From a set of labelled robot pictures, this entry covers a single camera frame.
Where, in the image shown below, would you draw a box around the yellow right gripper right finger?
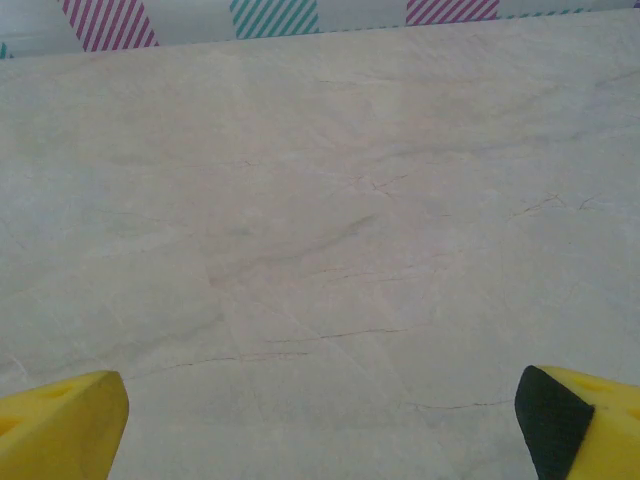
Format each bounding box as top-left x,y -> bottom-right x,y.
514,364 -> 640,480

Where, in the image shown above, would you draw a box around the pink striped tape strip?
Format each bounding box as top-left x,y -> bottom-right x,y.
58,0 -> 160,53
405,0 -> 501,26

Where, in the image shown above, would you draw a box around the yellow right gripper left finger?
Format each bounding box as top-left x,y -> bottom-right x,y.
0,370 -> 131,480

